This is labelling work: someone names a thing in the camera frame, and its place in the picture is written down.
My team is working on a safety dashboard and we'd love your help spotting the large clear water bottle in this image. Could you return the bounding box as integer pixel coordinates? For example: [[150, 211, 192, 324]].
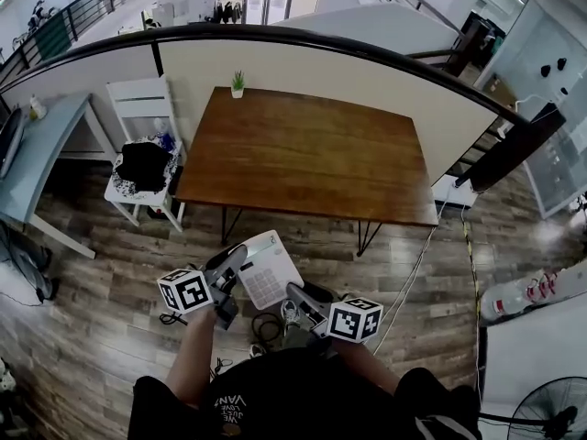
[[480, 267, 559, 325]]

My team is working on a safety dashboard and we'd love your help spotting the white counter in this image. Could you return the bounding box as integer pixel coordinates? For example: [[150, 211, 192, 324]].
[[482, 259, 587, 413]]

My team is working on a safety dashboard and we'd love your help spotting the black cable coil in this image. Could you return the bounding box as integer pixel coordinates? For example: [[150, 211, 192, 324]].
[[250, 311, 284, 353]]

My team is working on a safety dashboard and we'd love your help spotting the brown wooden table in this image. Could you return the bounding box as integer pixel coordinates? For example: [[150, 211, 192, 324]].
[[174, 85, 440, 259]]

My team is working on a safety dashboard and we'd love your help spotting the black standing fan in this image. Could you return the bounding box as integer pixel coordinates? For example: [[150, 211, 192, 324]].
[[478, 375, 587, 440]]

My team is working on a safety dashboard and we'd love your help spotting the person's black t-shirt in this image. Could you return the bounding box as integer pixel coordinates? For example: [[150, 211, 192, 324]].
[[127, 345, 483, 440]]

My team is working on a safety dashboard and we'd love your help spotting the dark monitor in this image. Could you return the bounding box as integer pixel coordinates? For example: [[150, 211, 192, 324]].
[[0, 107, 26, 181]]

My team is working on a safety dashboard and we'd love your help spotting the black curved handrail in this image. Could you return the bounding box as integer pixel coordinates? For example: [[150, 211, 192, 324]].
[[0, 22, 568, 193]]

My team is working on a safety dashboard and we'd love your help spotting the person's right forearm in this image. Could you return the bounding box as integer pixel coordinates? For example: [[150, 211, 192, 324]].
[[330, 335, 401, 397]]

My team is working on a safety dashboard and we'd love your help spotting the person's left forearm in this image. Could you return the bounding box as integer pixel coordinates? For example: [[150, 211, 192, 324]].
[[164, 306, 217, 408]]

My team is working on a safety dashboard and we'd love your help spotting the white cable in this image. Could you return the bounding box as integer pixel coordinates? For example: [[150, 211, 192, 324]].
[[371, 179, 473, 357]]

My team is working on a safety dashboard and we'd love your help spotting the black garment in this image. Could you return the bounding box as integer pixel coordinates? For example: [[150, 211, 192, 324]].
[[113, 140, 173, 194]]

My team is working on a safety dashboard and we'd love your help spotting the white calculator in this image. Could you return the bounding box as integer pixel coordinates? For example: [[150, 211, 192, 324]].
[[237, 229, 305, 312]]

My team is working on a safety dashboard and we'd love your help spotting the cream partition panel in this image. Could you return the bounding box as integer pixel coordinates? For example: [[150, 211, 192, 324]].
[[155, 38, 500, 187]]

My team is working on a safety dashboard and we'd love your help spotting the yellow black floor tape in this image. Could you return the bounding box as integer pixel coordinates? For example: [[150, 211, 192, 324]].
[[461, 220, 483, 384]]

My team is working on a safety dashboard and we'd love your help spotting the grey desk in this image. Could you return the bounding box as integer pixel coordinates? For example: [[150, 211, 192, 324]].
[[0, 91, 118, 261]]

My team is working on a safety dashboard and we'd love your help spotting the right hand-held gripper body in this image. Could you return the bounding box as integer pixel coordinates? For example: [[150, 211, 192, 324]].
[[298, 291, 384, 344]]

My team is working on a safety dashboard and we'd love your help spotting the small potted green plant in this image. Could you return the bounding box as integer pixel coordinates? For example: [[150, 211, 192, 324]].
[[229, 70, 247, 100]]

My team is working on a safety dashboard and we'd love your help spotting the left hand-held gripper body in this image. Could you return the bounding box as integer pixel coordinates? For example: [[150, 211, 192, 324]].
[[156, 267, 240, 332]]

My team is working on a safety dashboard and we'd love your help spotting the small yellowish bottle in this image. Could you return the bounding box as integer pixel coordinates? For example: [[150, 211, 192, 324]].
[[28, 93, 49, 121]]

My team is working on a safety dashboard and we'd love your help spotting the white wooden chair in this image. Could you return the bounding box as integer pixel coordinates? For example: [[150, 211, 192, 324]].
[[104, 76, 187, 234]]

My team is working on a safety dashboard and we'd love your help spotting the grey bag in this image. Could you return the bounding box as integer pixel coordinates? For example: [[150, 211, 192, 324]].
[[0, 225, 60, 305]]

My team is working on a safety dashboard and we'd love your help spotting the white patterned cloth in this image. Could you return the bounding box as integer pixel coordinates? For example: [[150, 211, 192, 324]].
[[111, 133, 181, 201]]

